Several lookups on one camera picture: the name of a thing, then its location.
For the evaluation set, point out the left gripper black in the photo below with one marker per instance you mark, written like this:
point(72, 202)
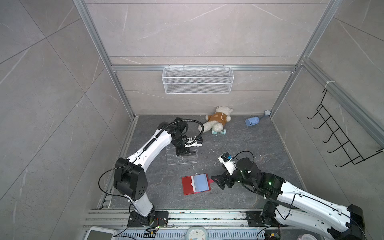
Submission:
point(185, 150)

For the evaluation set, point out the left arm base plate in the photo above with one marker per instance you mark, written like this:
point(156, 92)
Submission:
point(154, 219)

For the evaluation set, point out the black wire hook rack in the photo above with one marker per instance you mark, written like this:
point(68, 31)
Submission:
point(343, 142)

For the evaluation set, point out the white round timer device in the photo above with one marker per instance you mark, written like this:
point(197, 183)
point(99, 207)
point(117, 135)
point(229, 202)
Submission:
point(196, 233)

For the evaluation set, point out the teal small dumbbell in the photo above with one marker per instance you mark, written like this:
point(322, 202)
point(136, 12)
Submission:
point(219, 132)

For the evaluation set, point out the clear acrylic organizer tray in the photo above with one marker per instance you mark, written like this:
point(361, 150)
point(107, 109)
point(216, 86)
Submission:
point(173, 159)

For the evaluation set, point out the aluminium front rail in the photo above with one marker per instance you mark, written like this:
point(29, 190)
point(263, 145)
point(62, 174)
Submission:
point(118, 219)

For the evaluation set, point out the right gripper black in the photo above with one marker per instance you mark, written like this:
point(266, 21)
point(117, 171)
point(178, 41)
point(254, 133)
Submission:
point(220, 178)

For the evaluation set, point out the white tablet device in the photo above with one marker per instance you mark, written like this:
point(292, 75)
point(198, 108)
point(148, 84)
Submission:
point(99, 233)

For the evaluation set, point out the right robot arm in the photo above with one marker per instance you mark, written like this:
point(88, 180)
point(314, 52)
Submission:
point(288, 205)

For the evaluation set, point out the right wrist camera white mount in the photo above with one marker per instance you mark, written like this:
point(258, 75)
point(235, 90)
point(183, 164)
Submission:
point(228, 161)

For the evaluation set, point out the white teddy bear orange shirt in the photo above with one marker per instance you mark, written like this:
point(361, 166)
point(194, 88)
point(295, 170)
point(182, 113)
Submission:
point(218, 120)

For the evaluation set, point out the red leather card holder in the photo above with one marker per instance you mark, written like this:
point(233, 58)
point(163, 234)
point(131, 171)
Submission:
point(196, 184)

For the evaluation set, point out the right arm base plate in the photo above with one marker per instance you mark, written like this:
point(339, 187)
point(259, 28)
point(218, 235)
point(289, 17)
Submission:
point(262, 219)

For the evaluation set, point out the white wire mesh basket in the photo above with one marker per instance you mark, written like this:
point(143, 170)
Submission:
point(197, 80)

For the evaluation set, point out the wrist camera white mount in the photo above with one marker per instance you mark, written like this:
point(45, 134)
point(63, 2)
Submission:
point(228, 161)
point(193, 142)

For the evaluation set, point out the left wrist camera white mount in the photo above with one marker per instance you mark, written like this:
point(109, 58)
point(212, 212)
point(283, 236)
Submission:
point(193, 142)

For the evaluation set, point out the pink white round object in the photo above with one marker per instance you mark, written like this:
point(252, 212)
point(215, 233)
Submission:
point(307, 237)

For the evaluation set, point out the blue cylindrical cup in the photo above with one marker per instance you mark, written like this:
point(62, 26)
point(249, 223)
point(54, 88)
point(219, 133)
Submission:
point(252, 121)

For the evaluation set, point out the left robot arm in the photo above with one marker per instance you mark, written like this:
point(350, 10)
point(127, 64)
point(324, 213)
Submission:
point(130, 173)

